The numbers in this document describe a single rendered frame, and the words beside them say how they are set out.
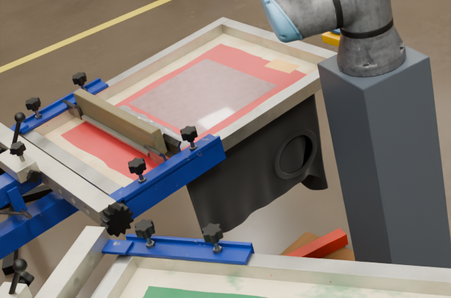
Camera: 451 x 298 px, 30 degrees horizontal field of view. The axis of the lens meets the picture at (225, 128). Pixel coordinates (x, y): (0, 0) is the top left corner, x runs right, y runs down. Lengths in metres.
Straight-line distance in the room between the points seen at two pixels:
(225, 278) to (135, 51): 3.48
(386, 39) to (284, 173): 0.72
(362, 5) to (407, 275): 0.56
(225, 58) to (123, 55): 2.58
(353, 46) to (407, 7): 3.10
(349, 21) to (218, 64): 0.86
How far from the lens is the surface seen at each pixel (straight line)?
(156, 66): 2.64
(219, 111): 2.33
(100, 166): 2.26
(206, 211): 2.30
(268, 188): 2.44
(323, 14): 1.76
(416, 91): 1.90
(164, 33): 5.27
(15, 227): 2.23
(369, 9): 1.79
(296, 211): 3.46
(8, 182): 2.17
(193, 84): 2.50
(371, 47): 1.83
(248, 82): 2.44
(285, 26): 1.75
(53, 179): 2.11
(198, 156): 2.09
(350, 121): 1.91
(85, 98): 2.39
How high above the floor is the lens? 2.11
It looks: 31 degrees down
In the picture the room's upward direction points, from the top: 15 degrees counter-clockwise
